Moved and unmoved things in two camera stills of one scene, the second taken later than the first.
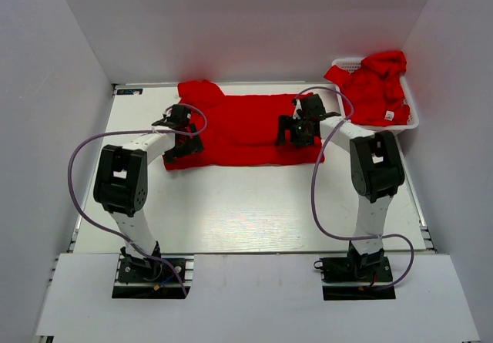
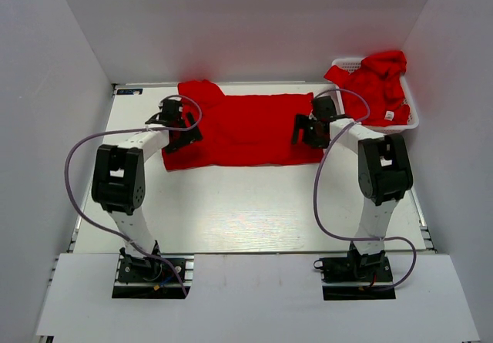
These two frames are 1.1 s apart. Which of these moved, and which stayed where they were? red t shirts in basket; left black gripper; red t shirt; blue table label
Moved: left black gripper
Stayed: red t shirt; blue table label; red t shirts in basket
